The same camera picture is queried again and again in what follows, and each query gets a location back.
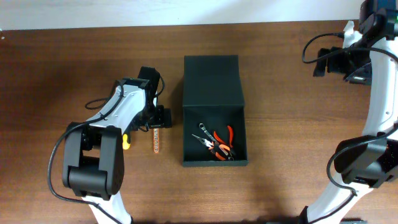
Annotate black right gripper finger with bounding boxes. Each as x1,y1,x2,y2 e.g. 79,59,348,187
344,62,372,85
313,48,331,77

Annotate orange socket bit rail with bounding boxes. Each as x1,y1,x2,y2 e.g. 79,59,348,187
153,128,159,154

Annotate yellow black screwdriver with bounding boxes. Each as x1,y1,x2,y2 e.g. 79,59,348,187
122,133,131,150

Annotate silver ring spanner wrench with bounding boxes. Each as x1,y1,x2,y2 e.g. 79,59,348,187
198,123,217,142

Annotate black storage box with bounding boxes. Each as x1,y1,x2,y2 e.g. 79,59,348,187
182,55,248,167

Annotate orange black handled pliers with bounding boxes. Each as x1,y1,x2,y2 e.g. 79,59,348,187
192,134,234,161

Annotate red handled small cutters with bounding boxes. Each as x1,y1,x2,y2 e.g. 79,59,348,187
213,125,236,157

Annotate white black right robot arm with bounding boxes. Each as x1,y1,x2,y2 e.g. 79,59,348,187
298,0,397,223

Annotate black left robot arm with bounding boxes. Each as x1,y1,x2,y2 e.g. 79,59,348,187
62,67,172,223

